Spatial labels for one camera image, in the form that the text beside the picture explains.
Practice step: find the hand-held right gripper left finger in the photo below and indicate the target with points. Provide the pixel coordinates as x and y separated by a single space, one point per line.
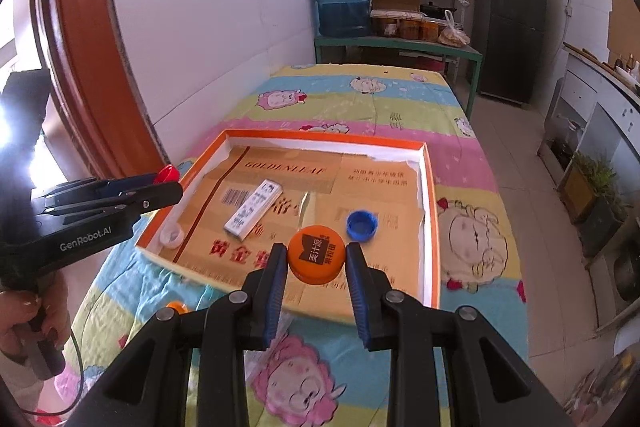
275 292

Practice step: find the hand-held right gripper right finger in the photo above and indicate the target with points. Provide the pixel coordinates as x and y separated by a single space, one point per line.
357 297

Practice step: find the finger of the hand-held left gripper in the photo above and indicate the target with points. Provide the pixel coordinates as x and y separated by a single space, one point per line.
125 184
160 196

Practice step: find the red bottle cap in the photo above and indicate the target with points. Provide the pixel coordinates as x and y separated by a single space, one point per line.
166 174

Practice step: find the large orange black-label cap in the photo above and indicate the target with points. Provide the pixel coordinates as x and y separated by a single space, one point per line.
317 254

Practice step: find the blue bottle cap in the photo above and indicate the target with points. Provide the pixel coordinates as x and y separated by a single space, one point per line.
361 225

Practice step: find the white cartoon lighter box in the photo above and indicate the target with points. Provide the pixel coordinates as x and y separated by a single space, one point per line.
252 209

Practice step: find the small orange bottle cap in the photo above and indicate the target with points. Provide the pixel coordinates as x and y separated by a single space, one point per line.
175 305

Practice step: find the shallow orange-rimmed box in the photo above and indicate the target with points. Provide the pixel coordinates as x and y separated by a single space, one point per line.
432 217

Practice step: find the person's left hand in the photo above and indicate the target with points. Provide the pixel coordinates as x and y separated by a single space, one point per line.
15 312

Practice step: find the white bottle cap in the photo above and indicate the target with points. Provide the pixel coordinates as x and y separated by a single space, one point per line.
172 237

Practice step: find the brown cardboard sheet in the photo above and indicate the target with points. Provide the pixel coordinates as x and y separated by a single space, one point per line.
380 187

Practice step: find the yellow planter with grass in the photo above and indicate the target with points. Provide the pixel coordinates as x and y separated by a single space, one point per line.
582 192

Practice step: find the dark planter with grass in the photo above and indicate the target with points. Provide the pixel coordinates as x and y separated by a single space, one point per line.
602 227

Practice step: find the green metal table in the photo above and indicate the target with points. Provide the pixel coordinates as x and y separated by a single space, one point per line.
400 44

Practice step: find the jar of orange preserve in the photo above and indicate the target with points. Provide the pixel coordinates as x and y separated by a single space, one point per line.
385 27
430 30
410 29

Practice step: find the plastic bag of food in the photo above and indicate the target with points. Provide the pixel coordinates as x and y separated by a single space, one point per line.
454 36

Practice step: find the black wok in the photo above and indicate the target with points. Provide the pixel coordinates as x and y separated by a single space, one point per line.
437 10

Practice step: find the brown cardboard box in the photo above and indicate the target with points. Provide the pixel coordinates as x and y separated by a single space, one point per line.
395 1

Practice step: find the white kitchen counter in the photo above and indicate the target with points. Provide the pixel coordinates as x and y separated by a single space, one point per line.
610 117

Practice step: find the dark grey refrigerator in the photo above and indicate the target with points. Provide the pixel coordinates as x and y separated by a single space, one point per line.
510 22

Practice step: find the red wooden door frame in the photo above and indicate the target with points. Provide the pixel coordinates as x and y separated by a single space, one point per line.
85 57

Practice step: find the cardboard wall panel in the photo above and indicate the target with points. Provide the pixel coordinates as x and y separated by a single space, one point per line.
625 24

